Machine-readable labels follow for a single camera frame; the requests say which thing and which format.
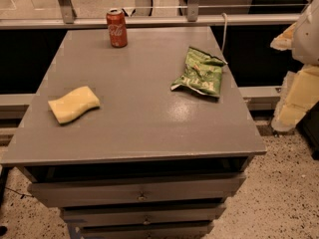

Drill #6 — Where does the grey metal railing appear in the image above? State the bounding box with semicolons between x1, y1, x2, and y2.
0;0;310;29

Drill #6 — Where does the green chip bag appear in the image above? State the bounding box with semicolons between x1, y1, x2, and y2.
170;47;227;98

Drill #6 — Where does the middle drawer with knob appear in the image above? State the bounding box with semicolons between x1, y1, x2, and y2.
62;202;225;227

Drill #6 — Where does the yellow sponge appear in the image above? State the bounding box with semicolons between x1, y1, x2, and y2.
48;86;100;124

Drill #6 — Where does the upper drawer with knob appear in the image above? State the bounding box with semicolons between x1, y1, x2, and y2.
28;172;245;207

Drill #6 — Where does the white cable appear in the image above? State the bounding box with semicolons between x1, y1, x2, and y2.
220;12;229;53

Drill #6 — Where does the red coke can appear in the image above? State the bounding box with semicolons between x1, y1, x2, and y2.
106;8;128;48

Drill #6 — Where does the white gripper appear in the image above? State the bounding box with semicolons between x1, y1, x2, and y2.
270;0;319;132

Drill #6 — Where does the grey drawer cabinet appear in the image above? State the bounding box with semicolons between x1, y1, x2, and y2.
0;26;268;239

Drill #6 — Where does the bottom drawer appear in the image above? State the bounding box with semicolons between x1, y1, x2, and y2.
81;221;212;239

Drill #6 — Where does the drawer with knob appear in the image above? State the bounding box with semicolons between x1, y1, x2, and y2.
62;202;225;227
28;172;245;207

